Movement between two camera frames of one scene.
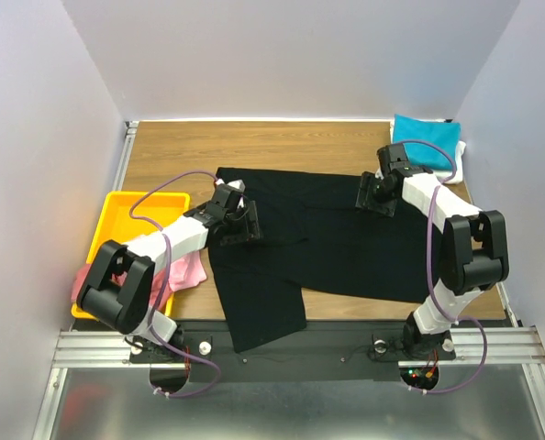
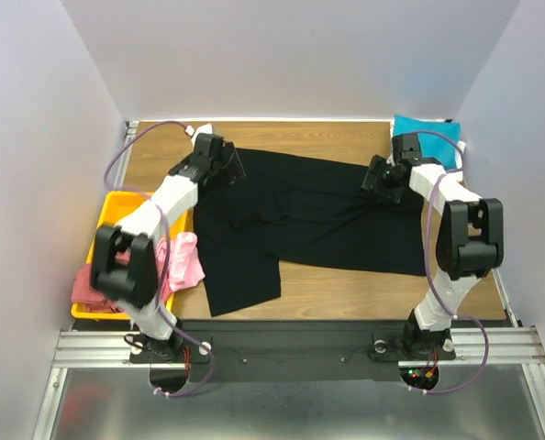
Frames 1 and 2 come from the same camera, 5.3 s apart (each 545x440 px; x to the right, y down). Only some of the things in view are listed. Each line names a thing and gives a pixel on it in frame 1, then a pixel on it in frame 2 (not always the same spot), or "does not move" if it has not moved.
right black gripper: (374, 195) → (375, 177)
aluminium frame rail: (85, 349) does not move
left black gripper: (243, 225) → (232, 161)
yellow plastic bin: (116, 224) does not move
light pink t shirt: (182, 273) does not move
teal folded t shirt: (444, 134) does not move
